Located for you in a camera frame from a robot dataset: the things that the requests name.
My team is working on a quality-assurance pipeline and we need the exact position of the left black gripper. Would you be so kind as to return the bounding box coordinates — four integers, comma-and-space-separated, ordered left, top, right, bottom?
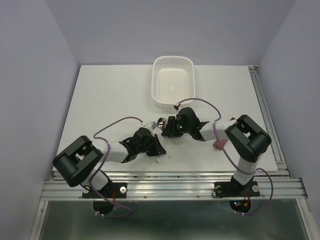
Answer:
136, 133, 166, 156

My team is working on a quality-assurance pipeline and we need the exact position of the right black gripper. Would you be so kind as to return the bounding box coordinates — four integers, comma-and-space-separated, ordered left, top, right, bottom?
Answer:
160, 116, 191, 138

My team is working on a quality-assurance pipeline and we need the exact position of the green handled spoon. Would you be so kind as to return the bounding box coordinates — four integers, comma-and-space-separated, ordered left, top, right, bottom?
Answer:
157, 117, 168, 131

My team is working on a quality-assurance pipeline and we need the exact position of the white paper napkin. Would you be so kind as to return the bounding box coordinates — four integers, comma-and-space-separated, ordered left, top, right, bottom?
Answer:
151, 144, 175, 164

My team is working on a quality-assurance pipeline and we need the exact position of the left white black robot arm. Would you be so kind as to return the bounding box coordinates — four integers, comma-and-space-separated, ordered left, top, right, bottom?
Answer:
52, 127, 167, 199

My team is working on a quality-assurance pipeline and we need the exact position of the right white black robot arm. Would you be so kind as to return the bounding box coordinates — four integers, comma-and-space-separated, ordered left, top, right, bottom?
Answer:
157, 107, 272, 195

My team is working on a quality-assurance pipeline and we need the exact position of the red plastic utensil tray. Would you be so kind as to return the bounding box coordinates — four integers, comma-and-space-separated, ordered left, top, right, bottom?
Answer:
212, 139, 228, 151

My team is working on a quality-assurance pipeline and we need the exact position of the white perforated plastic basket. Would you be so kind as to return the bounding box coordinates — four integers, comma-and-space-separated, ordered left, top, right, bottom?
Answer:
151, 56, 196, 109

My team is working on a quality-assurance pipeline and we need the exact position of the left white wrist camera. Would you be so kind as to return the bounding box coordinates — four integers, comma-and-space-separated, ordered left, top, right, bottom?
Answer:
141, 121, 158, 132

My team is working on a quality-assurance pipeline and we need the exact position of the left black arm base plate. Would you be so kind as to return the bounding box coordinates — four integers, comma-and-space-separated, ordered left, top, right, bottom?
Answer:
81, 182, 132, 218

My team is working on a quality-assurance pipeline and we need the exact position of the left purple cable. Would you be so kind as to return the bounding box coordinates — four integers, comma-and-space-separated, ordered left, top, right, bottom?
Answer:
89, 116, 133, 218

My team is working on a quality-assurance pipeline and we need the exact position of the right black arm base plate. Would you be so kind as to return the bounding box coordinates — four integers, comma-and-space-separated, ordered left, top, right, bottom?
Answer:
212, 181, 260, 214

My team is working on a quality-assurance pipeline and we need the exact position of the aluminium right side rail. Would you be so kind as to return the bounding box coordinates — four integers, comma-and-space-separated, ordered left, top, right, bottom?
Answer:
248, 65, 292, 178

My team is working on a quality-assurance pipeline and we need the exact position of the aluminium rail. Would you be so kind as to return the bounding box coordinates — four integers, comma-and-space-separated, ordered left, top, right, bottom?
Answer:
40, 170, 308, 201
248, 65, 292, 178

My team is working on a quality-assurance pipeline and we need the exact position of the aluminium front rail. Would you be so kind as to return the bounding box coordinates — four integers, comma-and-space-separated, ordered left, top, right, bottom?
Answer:
40, 170, 308, 201

